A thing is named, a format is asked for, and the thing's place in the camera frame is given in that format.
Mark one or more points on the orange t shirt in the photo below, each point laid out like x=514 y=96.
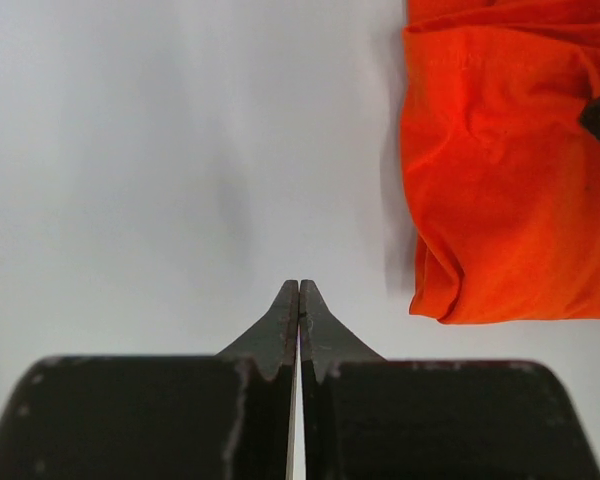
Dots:
x=501 y=179

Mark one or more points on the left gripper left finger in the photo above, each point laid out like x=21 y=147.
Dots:
x=224 y=416

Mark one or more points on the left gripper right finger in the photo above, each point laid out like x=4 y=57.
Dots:
x=366 y=417

